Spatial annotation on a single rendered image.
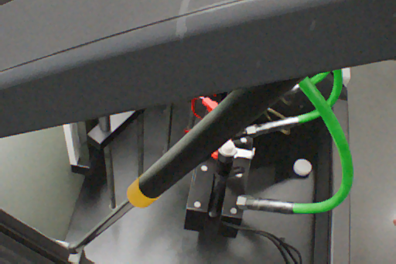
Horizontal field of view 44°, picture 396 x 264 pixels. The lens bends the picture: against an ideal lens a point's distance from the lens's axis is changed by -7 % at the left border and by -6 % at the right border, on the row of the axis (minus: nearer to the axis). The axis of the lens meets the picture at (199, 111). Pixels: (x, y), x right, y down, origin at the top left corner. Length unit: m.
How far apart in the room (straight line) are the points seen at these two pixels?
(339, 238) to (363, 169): 1.37
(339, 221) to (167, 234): 0.34
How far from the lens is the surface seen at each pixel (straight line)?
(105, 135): 0.84
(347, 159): 0.60
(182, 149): 0.29
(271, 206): 0.73
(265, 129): 0.89
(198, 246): 1.04
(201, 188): 0.93
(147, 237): 1.04
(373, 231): 2.17
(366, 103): 2.59
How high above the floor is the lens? 1.76
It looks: 49 degrees down
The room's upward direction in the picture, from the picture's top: 8 degrees clockwise
